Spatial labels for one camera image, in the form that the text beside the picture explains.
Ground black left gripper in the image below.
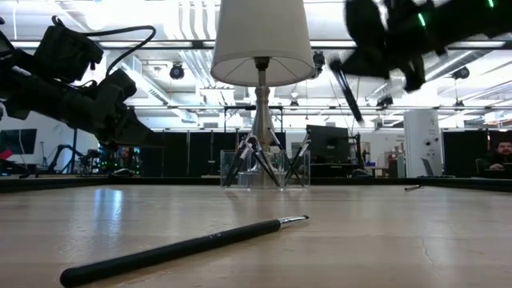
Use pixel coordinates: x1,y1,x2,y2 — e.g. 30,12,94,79
51,68,167,150

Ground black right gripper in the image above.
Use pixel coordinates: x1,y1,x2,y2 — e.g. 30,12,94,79
330,0,448,93

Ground makeup brush silver ferrule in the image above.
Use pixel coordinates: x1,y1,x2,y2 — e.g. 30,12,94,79
330,59,366,126

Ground person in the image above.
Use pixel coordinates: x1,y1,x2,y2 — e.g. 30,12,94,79
478,139,512,177
119,146,139,171

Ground black partition panels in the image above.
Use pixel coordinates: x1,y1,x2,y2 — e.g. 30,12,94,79
442,130,512,179
138,131,287,178

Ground white tall cabinet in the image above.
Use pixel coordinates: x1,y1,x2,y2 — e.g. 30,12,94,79
402,110,444,178

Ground black desk monitor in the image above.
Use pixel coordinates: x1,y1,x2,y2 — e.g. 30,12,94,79
306,124,350,165

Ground white lamp shade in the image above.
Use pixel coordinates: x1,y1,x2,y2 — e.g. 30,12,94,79
210,0,317,189

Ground clear glass lamp base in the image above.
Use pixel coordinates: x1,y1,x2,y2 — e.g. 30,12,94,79
219,148,311,190

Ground black left wrist camera cable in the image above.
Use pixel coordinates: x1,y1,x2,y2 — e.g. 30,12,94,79
82,24,157,79

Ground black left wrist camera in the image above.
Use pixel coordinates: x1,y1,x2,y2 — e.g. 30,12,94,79
34,15,105,84

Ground black wall screen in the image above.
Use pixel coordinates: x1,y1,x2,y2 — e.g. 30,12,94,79
0,128,38,155

